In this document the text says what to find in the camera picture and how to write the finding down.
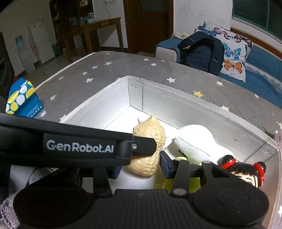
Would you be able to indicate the white refrigerator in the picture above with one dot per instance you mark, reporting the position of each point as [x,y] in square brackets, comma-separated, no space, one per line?
[40,42]

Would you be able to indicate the red-dress doll figurine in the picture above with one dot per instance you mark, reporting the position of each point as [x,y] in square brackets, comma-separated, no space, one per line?
[252,174]

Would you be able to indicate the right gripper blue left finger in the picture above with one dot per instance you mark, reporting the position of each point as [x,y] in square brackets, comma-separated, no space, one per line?
[113,172]

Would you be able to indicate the grey knitted sleeve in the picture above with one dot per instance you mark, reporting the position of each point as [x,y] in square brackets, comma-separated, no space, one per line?
[9,219]

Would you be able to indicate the beige peanut toy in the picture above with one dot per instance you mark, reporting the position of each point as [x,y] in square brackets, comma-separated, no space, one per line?
[147,163]

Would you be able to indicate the dark wooden door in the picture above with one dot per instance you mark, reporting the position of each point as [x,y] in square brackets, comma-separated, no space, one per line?
[147,24]

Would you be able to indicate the green round toy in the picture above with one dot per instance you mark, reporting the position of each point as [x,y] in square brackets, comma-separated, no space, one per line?
[186,178]

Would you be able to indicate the grey star-pattern table mat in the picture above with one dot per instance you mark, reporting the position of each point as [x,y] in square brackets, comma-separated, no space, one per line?
[66,88]

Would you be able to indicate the butterfly print pillow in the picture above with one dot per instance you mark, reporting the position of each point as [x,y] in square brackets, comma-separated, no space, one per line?
[236,49]

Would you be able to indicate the dark blue backpack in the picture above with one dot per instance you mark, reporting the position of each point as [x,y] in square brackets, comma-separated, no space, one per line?
[202,52]

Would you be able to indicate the blue yellow tissue box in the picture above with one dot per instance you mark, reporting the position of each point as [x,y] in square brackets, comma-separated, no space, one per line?
[23,100]

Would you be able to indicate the water dispenser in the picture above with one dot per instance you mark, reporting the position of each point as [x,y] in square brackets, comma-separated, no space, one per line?
[24,55]

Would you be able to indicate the white plush toy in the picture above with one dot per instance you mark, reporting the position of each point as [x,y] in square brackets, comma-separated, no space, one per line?
[197,143]

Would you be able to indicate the white storage box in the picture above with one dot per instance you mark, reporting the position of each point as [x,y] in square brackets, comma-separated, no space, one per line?
[128,100]

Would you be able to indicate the blue sofa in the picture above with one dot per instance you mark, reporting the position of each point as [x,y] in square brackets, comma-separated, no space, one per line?
[261,74]

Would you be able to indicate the dark window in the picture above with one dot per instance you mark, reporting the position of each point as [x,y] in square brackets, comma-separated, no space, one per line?
[265,14]

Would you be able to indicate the wooden side table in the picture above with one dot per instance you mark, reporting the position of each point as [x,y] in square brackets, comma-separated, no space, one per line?
[89,30]

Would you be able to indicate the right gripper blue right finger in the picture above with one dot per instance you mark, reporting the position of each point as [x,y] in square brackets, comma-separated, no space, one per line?
[167,166]

